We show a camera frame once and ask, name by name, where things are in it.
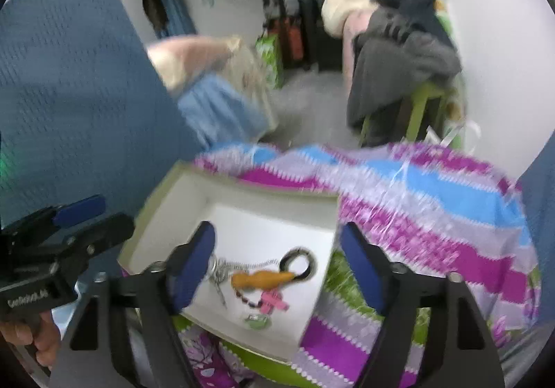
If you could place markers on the beige cloth cover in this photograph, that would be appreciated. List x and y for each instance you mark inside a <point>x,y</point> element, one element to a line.
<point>247,75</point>

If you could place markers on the green gift bag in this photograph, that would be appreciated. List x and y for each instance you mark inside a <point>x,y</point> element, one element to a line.
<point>269,58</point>

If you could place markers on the pink pillow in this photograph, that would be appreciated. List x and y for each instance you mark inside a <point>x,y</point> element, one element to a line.
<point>182,58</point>

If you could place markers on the pink hair clip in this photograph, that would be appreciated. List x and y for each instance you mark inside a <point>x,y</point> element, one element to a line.
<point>273,299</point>

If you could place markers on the blue quilted cover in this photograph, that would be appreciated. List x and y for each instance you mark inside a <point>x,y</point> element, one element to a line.
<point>78,88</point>

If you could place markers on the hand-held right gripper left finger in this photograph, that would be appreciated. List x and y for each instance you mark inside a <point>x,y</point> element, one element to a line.
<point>195,266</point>

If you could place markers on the grey fleece blanket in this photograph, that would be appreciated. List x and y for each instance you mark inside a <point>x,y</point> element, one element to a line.
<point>390,67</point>

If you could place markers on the printed blanket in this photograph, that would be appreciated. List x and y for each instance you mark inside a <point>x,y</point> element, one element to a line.
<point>433,206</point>

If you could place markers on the white ribbon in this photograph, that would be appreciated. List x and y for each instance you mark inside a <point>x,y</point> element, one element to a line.
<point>451,134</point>

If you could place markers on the light blue cloth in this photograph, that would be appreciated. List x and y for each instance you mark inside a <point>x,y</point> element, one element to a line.
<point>217,110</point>

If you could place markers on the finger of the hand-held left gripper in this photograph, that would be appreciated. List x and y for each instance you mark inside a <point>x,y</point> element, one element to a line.
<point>80,211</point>
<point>104,234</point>

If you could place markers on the wooden gourd ornament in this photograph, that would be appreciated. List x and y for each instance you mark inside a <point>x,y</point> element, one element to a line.
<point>256,279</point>

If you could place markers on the orange suitcase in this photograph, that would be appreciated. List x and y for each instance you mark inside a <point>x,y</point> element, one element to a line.
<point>286,39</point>

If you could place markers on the cream cloth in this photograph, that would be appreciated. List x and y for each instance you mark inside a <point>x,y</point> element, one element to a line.
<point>342,6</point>

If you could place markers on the person's left hand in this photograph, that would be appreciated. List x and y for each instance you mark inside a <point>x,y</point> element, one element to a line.
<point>41,338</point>

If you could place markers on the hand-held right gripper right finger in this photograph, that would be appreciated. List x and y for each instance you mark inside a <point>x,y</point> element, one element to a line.
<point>360,266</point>

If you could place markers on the green plastic stool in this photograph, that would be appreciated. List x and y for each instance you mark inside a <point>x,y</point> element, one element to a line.
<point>422,101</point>

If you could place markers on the white cardboard box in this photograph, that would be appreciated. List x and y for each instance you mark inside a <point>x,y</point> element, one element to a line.
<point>243,223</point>

